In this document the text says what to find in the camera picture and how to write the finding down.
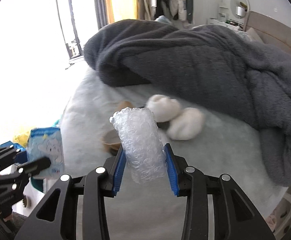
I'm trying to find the round white vanity mirror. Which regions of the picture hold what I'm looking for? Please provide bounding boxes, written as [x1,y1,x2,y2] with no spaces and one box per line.
[230,0,250,19]

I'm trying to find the clear bubble wrap roll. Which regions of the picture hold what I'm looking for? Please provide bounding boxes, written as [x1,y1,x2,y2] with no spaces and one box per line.
[109,107,166,184]

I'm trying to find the yellow plastic bag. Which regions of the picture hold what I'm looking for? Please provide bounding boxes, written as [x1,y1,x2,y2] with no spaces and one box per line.
[13,129,31,148]

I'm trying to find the grey curtain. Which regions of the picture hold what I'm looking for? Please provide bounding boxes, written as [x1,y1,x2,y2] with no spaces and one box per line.
[94,0,108,29]

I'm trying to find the light grey bed mattress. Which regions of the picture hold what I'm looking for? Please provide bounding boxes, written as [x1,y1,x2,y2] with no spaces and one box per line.
[61,66,286,239]

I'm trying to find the dark grey fleece blanket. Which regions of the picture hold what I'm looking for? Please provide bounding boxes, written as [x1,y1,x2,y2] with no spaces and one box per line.
[84,20,291,186]

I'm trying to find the beige bed headboard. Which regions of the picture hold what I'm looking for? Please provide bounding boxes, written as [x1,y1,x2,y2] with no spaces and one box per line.
[244,11,291,55]

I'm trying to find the blue white pet food bag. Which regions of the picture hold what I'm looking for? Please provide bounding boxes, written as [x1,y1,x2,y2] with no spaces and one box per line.
[26,127,65,179]

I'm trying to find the brown cardboard piece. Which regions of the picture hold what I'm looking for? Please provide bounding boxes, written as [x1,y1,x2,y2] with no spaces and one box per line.
[102,101,134,156]

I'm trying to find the hanging clothes on rack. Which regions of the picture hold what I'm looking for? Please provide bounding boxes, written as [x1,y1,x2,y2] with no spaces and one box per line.
[137,0,194,26]

